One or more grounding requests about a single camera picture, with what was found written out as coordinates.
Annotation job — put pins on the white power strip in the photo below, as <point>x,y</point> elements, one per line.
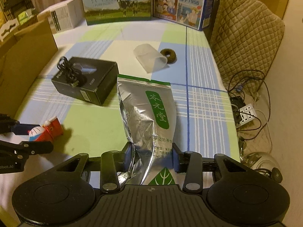
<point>248,113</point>

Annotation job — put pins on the light blue milk carton box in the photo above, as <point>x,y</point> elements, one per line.
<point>106,4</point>

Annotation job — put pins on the open brown carton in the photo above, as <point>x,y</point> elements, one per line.
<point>9,28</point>

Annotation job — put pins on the silver foil pouch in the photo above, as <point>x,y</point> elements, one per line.
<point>146,113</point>

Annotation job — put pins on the black folding cart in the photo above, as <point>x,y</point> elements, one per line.
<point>16,2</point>

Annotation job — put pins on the white printed box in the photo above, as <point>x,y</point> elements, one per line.
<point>71,14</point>

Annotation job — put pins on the Doraemon red toy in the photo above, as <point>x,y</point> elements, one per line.
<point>49,130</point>

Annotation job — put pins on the clear plastic cup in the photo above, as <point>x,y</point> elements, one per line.
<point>149,56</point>

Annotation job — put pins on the dark blue milk carton box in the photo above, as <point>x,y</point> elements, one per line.
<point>177,4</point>

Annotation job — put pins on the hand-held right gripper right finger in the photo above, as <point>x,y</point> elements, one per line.
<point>176,157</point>

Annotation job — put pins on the long cardboard box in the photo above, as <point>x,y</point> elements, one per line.
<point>23,59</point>

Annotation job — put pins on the black product box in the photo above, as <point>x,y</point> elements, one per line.
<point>101,75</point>

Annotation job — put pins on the stack of green packets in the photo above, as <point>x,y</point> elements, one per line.
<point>23,16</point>

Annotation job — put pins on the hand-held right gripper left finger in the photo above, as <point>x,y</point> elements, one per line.
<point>127,156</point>

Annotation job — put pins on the beige quilted chair cover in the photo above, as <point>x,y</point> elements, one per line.
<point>243,35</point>

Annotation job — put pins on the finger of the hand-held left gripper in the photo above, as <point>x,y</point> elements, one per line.
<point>35,147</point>
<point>21,128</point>

